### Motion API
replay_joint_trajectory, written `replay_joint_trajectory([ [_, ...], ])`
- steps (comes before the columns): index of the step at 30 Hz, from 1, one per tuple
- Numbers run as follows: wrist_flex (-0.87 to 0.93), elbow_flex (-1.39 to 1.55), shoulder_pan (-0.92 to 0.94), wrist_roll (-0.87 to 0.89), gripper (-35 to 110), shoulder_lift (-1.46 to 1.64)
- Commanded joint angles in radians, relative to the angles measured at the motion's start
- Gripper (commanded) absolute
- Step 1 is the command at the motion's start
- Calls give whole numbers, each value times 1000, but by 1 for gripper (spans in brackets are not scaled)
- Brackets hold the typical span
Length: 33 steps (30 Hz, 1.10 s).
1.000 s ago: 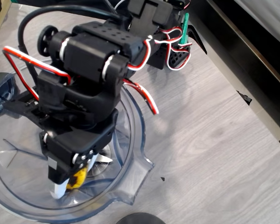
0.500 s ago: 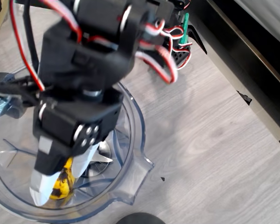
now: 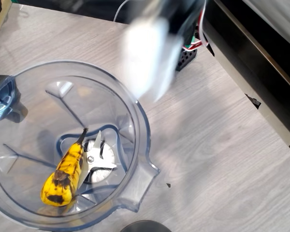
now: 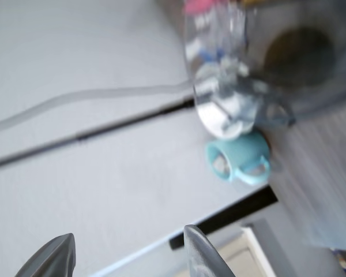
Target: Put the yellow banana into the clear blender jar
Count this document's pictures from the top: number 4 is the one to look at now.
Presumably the grey-taped gripper right finger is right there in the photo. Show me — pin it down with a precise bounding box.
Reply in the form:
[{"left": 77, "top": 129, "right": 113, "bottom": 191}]
[{"left": 183, "top": 224, "right": 235, "bottom": 277}]

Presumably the grey-taped gripper left finger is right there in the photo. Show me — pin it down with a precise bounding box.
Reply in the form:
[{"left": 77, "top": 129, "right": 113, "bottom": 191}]
[{"left": 15, "top": 233, "right": 77, "bottom": 277}]

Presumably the clear plastic blender jar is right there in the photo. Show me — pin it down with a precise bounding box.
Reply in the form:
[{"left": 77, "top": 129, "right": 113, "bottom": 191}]
[{"left": 183, "top": 0, "right": 346, "bottom": 141}]

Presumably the white panel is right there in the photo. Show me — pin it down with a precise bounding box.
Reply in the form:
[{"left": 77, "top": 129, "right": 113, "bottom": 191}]
[{"left": 219, "top": 226, "right": 279, "bottom": 277}]

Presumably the teal ceramic mug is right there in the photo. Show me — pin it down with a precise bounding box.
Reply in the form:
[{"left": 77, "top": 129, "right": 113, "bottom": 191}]
[{"left": 204, "top": 131, "right": 271, "bottom": 186}]

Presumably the grey cable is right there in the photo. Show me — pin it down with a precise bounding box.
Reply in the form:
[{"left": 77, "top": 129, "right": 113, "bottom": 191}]
[{"left": 0, "top": 81, "right": 194, "bottom": 134}]

